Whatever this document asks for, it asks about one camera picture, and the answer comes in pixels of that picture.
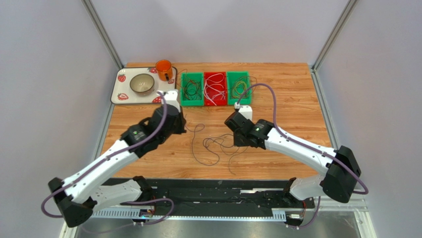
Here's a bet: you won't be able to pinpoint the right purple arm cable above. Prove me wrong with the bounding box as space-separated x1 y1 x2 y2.
236 83 369 230

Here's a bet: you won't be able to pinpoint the green bin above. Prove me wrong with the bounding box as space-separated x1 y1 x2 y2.
180 72 204 107
226 71 252 105

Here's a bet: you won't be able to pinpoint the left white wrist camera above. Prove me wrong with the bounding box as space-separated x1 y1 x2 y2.
157 89 182 112

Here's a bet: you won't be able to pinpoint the right green bin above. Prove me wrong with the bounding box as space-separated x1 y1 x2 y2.
226 71 252 105

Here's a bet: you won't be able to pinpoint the black wires in bin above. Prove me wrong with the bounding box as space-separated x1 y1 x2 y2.
183 79 203 101

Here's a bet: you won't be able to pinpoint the red wire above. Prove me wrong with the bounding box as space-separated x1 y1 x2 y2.
174 68 203 100

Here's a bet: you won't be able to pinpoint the strawberry pattern tray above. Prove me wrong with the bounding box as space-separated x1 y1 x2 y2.
110 67 177 105

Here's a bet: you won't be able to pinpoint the red bin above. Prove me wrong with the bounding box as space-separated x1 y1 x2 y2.
204 72 228 106

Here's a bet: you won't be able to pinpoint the yellow green wires in bin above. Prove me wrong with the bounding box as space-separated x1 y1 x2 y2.
230 75 258 100

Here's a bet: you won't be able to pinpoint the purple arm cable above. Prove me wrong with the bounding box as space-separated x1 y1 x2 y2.
41 91 175 229
236 83 369 230

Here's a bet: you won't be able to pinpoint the left green bin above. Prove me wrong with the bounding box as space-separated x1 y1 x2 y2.
180 72 204 107

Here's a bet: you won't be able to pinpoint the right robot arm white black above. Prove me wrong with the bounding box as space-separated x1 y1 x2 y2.
224 110 361 206

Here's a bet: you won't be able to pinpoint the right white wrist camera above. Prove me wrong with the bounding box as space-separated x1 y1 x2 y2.
234 103 253 120

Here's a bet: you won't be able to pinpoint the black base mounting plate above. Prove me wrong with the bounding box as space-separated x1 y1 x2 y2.
120 178 315 219

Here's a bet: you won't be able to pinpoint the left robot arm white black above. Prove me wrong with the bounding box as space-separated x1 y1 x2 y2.
48 104 186 228

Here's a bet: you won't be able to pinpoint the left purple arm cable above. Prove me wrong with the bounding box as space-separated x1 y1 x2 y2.
41 91 175 229

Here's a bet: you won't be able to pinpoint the beige ceramic bowl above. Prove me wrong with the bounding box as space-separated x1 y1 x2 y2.
129 73 155 96

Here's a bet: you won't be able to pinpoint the aluminium frame rail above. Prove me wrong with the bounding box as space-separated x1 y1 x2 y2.
59 184 376 238

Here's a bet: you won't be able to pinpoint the orange mug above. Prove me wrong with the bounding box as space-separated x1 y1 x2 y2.
155 59 173 81

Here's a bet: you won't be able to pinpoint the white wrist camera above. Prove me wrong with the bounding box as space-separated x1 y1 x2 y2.
157 89 182 112
234 103 253 120

